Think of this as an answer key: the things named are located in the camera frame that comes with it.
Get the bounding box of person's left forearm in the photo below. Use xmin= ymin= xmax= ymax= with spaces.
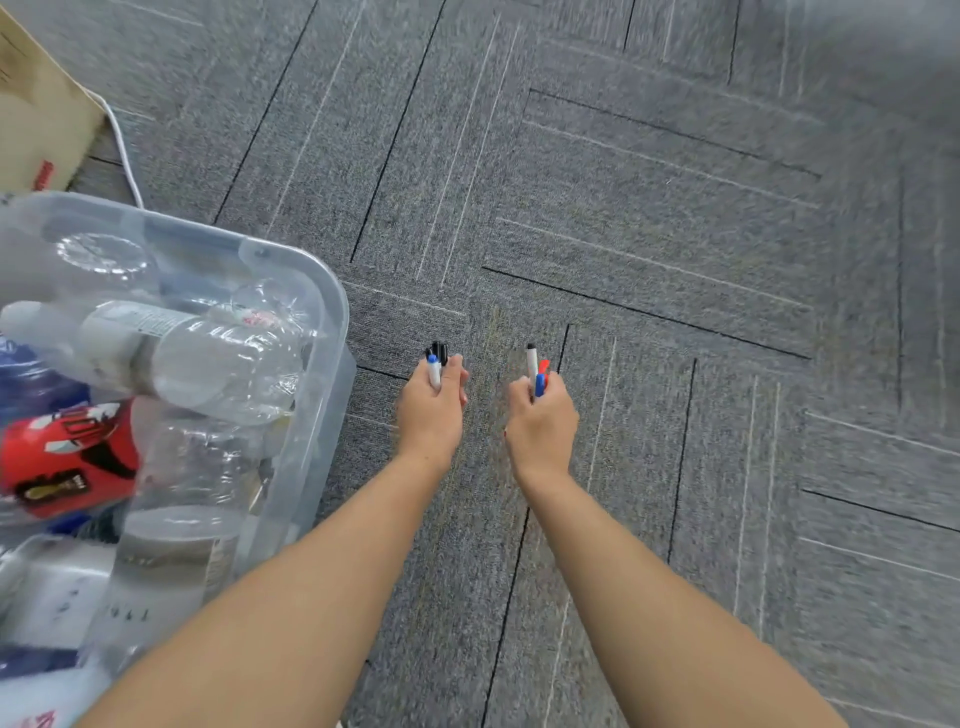
xmin=75 ymin=448 xmax=454 ymax=728

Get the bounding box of white carton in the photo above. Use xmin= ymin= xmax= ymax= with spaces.
xmin=0 ymin=536 xmax=117 ymax=650

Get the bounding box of white cable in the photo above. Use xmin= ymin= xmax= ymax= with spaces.
xmin=81 ymin=88 xmax=146 ymax=210

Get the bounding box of clear bottle with water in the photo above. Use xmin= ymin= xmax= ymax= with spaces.
xmin=78 ymin=420 xmax=260 ymax=680

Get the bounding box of cardboard box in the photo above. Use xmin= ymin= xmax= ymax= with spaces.
xmin=0 ymin=6 xmax=107 ymax=205

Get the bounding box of large clear plastic bottle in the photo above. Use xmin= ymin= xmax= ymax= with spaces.
xmin=0 ymin=299 xmax=306 ymax=427

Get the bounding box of person's right forearm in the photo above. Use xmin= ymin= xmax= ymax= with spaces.
xmin=513 ymin=471 xmax=849 ymax=728

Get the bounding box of person's left hand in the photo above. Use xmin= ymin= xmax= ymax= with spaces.
xmin=394 ymin=354 xmax=471 ymax=475

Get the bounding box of clear plastic storage bin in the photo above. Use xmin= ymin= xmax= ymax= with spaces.
xmin=0 ymin=190 xmax=358 ymax=728

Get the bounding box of person's right hand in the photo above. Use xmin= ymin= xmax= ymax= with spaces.
xmin=504 ymin=372 xmax=581 ymax=490

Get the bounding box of red drink can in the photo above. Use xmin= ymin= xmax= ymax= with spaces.
xmin=0 ymin=399 xmax=145 ymax=520

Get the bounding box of blue plastic packet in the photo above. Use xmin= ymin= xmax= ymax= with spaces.
xmin=0 ymin=336 xmax=93 ymax=430

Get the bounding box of empty clear plastic bottle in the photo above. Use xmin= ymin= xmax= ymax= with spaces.
xmin=45 ymin=231 xmax=162 ymax=301

